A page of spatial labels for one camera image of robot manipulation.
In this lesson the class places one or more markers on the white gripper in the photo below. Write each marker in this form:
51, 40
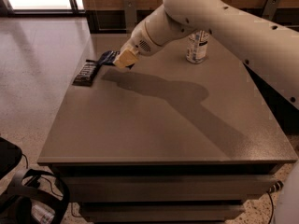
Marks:
139, 39

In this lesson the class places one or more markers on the blue rxbar blueberry bar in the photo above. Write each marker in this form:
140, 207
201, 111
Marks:
110, 58

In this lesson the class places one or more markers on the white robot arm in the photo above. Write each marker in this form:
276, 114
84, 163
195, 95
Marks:
268, 49

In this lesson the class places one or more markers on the black rxbar chocolate bar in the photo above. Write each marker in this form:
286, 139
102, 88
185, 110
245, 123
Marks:
86, 74

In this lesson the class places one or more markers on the clear plastic water bottle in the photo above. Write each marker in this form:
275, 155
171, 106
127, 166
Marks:
197, 47

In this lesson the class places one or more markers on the grey drawer cabinet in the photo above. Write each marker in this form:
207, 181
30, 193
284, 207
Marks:
166, 116

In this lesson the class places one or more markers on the upper grey drawer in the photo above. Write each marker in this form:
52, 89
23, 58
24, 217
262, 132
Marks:
171, 188

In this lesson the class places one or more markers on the grey drawer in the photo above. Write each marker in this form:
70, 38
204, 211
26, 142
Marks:
171, 188
160, 213

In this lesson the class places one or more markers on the black chair edge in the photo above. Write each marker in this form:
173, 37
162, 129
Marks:
10, 156

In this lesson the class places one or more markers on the lower grey drawer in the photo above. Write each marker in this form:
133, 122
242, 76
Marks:
160, 213

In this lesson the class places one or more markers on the white striped power strip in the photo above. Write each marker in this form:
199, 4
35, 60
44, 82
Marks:
276, 187

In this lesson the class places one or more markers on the left metal wall bracket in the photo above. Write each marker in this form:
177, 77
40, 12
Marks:
130, 15

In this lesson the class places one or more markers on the metal wall bracket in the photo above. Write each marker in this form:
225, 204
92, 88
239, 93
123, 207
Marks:
130, 15
269, 9

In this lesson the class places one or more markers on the right metal wall bracket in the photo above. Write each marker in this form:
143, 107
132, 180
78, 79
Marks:
269, 9

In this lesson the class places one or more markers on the black strap bag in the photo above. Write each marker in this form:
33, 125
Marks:
16, 201

